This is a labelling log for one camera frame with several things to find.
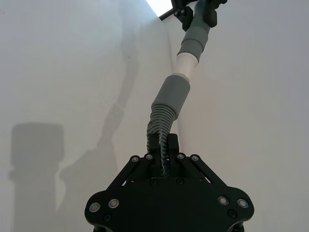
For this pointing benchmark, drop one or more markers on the bright light panel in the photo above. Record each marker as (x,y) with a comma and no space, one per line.
(158,6)

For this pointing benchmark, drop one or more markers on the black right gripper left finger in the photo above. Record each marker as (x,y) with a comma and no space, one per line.
(154,149)

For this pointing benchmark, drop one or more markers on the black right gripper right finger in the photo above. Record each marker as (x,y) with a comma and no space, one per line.
(173,149)

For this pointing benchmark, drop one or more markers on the white pipe connector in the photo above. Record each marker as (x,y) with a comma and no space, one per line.
(184,65)

